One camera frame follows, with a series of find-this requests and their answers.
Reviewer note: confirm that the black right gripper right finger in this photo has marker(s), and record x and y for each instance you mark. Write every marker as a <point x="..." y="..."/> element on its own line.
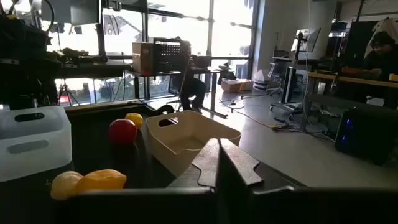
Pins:
<point x="311" y="208"/>

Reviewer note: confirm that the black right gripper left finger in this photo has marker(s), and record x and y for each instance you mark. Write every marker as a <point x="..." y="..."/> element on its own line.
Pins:
<point x="140" y="208"/>

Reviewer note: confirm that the yellow toy lemon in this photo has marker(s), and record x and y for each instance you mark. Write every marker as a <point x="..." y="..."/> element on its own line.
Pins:
<point x="102" y="180"/>
<point x="63" y="185"/>
<point x="136" y="119"/>

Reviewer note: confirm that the red toy tomato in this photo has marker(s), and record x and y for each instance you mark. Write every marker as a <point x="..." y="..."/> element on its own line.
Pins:
<point x="122" y="132"/>

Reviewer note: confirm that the cream plastic basket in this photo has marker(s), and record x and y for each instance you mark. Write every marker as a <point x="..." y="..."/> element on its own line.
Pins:
<point x="168" y="146"/>

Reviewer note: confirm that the black box blue lights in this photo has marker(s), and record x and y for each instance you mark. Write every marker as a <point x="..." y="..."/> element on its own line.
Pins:
<point x="367" y="137"/>

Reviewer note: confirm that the frosted translucent plastic basket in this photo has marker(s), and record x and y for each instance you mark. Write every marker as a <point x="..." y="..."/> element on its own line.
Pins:
<point x="37" y="161"/>

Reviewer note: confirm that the black monitor stand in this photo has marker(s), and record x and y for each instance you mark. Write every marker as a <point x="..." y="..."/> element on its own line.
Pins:
<point x="290" y="84"/>

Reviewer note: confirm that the person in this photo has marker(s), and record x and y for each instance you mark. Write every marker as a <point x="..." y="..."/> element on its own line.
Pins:
<point x="192" y="90"/>
<point x="381" y="62"/>

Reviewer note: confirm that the wooden workbench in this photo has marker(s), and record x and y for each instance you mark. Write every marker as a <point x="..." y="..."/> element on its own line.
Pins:
<point x="348" y="79"/>

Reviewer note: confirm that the white stacked buckets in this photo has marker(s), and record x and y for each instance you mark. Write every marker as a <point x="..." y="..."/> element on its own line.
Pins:
<point x="261" y="81"/>

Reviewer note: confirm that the black tripod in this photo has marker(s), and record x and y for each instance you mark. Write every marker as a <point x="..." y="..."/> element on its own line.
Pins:
<point x="66" y="93"/>

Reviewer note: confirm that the open cardboard box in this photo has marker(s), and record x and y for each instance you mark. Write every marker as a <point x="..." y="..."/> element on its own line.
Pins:
<point x="246" y="84"/>
<point x="230" y="86"/>

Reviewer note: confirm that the black desk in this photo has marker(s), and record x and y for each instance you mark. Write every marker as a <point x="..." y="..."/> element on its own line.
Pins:
<point x="93" y="67"/>

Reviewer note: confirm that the brown cardboard box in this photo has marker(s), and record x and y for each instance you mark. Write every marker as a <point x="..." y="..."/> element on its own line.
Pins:
<point x="142" y="59"/>

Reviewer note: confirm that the black perforated crate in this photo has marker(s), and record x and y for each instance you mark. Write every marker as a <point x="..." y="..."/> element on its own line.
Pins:
<point x="171" y="56"/>

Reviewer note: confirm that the grey flat monitor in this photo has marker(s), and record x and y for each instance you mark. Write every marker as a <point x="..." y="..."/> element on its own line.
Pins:
<point x="308" y="39"/>

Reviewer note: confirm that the white hanging sheet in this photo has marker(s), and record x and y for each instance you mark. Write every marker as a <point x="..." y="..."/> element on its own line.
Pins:
<point x="385" y="26"/>

